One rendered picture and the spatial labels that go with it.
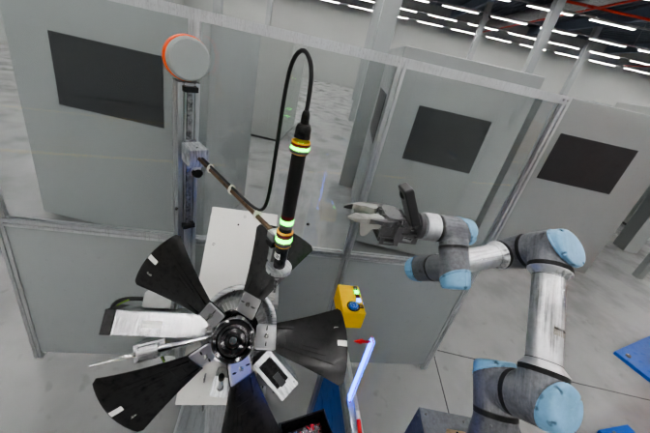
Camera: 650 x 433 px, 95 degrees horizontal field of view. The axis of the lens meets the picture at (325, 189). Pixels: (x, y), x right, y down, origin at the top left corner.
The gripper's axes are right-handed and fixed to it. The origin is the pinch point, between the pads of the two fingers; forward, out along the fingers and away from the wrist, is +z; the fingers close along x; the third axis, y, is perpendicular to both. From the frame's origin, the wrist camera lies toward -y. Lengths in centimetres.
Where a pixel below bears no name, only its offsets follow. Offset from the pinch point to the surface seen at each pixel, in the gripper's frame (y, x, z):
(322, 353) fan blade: 48.1, -5.0, -2.0
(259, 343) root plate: 48, -3, 17
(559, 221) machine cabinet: 96, 221, -341
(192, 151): 9, 45, 50
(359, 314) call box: 60, 21, -23
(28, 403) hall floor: 167, 44, 131
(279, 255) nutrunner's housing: 15.2, -2.0, 16.1
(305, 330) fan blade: 47.0, 2.0, 3.3
